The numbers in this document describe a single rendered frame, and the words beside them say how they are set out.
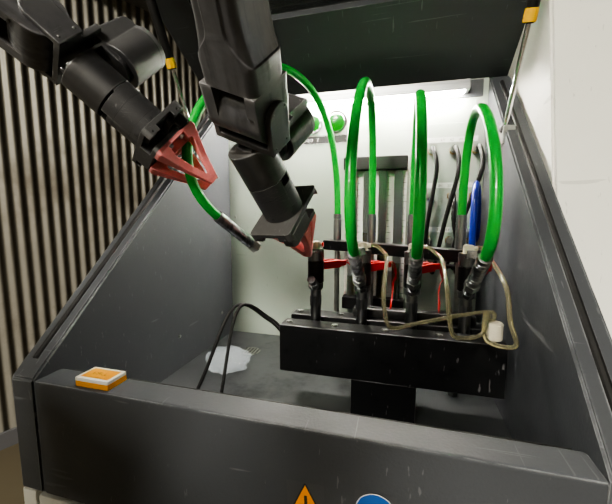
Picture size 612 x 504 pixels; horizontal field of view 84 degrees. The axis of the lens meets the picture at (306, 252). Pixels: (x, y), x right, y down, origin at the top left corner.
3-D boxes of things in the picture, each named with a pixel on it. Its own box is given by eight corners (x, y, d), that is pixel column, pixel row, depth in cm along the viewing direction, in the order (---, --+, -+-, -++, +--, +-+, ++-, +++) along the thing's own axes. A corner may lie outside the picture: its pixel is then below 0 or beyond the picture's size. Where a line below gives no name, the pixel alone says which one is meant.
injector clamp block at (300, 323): (279, 409, 59) (279, 323, 57) (297, 381, 68) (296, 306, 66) (501, 445, 49) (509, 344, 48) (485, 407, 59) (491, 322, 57)
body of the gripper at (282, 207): (319, 194, 51) (301, 151, 46) (293, 245, 45) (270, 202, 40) (283, 196, 54) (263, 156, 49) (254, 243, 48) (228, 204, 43)
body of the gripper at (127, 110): (171, 141, 52) (128, 103, 49) (188, 109, 43) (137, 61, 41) (142, 170, 49) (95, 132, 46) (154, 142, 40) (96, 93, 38)
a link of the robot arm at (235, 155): (215, 152, 41) (248, 151, 38) (248, 120, 44) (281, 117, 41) (242, 196, 46) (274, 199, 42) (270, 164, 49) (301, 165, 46)
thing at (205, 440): (43, 493, 46) (32, 380, 44) (74, 470, 50) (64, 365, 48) (592, 654, 29) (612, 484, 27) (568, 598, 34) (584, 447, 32)
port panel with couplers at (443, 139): (416, 262, 78) (422, 121, 74) (416, 260, 81) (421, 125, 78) (479, 264, 75) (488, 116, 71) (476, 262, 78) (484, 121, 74)
